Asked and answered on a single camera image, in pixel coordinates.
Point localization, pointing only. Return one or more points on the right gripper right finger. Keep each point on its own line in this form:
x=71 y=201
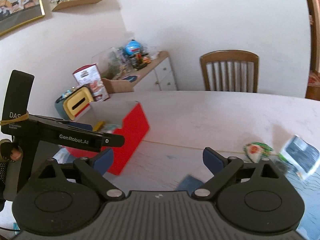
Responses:
x=224 y=172

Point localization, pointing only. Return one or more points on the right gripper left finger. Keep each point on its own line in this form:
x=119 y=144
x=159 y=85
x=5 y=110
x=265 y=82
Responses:
x=89 y=172

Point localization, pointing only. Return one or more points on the green white embroidered pouch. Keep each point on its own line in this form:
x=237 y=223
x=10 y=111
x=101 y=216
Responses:
x=257 y=150

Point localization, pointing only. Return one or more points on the white blue tissue pack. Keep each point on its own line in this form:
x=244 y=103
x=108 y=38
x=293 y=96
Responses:
x=302 y=156

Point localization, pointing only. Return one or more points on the yellow small carton box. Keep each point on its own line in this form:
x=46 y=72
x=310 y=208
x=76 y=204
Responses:
x=98 y=126

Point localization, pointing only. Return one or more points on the gloved left hand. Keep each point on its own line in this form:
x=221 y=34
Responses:
x=10 y=153

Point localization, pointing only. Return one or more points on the yellow tissue box holder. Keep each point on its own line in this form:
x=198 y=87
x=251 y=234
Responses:
x=70 y=104

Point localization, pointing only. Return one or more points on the red cardboard box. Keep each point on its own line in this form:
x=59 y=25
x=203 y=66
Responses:
x=125 y=118

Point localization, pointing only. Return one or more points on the red white snack bag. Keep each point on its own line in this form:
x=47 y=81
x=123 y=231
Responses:
x=89 y=75

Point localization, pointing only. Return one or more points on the brown wooden chair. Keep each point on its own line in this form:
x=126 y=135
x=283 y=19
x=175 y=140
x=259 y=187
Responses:
x=230 y=71

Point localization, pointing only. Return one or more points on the white sideboard cabinet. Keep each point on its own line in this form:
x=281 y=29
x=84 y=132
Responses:
x=156 y=76

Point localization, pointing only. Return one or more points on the framed family picture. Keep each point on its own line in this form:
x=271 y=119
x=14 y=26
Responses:
x=16 y=13

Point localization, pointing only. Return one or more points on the wooden wall shelf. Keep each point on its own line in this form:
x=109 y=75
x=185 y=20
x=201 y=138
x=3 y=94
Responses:
x=71 y=3

